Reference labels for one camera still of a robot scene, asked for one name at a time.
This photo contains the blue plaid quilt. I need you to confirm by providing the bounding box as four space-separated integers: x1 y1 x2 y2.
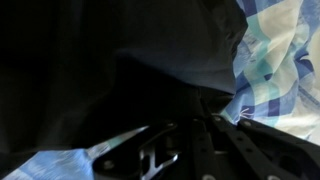
0 0 320 180

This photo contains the black coat with white badge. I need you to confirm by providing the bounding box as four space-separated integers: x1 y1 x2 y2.
0 0 249 168

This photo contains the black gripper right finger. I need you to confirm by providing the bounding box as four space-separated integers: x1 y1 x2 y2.
203 114 320 180

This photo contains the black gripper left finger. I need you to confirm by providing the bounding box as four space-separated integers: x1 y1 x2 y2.
91 118 205 180

